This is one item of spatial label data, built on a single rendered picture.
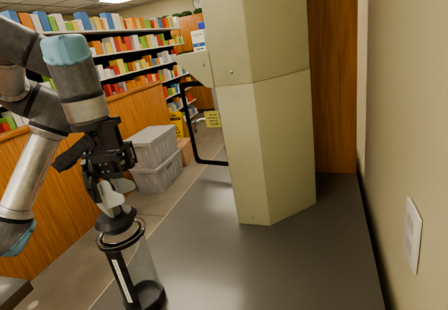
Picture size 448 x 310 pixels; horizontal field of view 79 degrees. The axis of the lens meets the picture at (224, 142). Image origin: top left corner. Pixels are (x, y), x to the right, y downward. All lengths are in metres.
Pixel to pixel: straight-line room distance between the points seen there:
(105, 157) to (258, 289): 0.49
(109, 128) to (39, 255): 2.37
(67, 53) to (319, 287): 0.73
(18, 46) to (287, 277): 0.78
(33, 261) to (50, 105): 1.99
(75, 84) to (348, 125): 0.94
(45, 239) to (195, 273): 2.14
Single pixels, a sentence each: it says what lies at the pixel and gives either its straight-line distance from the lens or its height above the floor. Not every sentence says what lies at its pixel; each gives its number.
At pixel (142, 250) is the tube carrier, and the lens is 0.69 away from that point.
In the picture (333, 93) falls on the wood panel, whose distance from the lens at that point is 1.12.
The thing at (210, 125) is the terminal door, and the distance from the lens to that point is 1.21.
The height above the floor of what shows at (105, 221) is 1.21.
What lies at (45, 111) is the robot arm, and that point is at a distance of 1.00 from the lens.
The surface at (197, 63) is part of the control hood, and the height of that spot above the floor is 1.48.
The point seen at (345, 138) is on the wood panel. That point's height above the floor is 1.09.
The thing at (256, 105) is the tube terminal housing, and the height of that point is 1.35.
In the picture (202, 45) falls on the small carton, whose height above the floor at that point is 1.52.
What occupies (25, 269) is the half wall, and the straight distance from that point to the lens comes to 2.82.
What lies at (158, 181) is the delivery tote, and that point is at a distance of 3.20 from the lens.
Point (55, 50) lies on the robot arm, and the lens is 0.55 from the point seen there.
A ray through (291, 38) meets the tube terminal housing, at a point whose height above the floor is 1.50.
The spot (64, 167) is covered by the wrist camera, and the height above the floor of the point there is 1.34.
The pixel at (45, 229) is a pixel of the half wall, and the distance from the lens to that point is 2.83.
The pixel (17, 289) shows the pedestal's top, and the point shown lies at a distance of 1.11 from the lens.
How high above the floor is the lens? 1.53
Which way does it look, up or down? 20 degrees down
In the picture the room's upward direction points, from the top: 10 degrees counter-clockwise
